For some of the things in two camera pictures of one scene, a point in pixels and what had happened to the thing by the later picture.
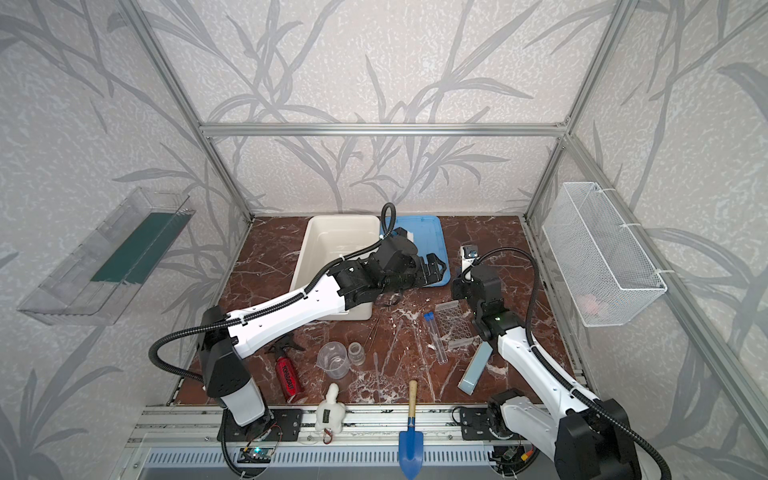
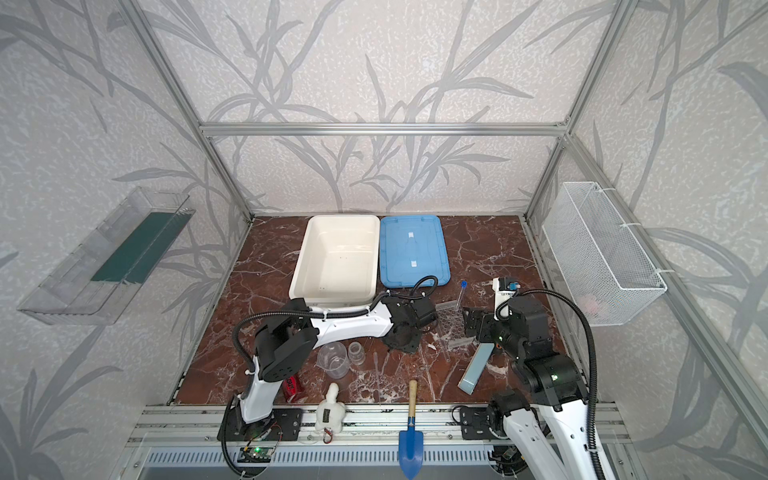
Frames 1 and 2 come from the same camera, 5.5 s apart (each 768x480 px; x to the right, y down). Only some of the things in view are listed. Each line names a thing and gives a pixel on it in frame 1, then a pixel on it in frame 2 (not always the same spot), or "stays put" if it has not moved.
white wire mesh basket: [608, 276] stays put
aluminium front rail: [365, 427] stays put
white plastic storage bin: [328, 239] stays put
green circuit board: [255, 455] stays put
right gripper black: [471, 283] → [475, 323]
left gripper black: [424, 270] → [402, 334]
